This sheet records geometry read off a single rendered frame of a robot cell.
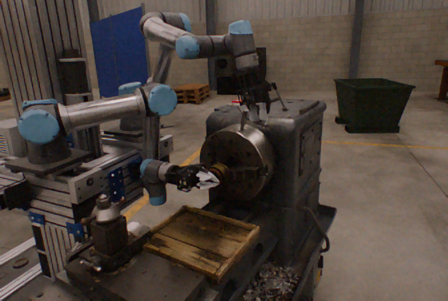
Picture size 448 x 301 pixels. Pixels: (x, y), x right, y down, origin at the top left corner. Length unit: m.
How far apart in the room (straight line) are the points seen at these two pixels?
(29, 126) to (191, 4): 11.22
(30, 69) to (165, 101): 0.65
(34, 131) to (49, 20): 0.58
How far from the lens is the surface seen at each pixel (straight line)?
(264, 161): 1.22
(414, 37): 11.53
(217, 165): 1.19
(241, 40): 1.04
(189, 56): 1.05
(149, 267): 0.97
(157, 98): 1.18
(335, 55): 11.22
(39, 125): 1.16
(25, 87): 1.63
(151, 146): 1.38
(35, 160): 1.35
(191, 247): 1.16
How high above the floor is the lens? 1.56
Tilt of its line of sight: 16 degrees down
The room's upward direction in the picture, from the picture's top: 2 degrees counter-clockwise
